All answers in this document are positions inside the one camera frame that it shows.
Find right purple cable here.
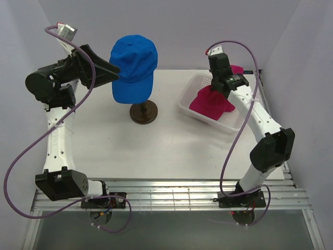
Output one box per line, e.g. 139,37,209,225
207,40,270,227

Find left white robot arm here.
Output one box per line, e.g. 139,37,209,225
25,44,120,208

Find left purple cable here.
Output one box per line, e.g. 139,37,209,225
3,25,133,234

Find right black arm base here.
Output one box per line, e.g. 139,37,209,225
213,191,266,208

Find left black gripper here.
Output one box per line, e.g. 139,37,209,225
43,44,120,90

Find white plastic basket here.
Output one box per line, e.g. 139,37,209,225
178,73,244,135

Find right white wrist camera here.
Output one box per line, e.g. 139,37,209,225
206,45,224,56

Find purple cable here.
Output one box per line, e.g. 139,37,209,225
207,40,270,227
3,25,133,234

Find magenta cap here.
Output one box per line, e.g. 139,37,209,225
230,65,244,74
189,85,235,121

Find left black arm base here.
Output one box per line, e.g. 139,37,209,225
80,192,127,209

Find aluminium frame rails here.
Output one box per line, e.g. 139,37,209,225
25,69,326,250

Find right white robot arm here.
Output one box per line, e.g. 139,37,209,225
208,51,295,207

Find dark round wooden stand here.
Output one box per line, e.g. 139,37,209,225
130,100,158,124

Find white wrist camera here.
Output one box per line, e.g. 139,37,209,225
57,22,78,54
206,45,224,56

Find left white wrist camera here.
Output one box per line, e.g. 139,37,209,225
57,22,78,54

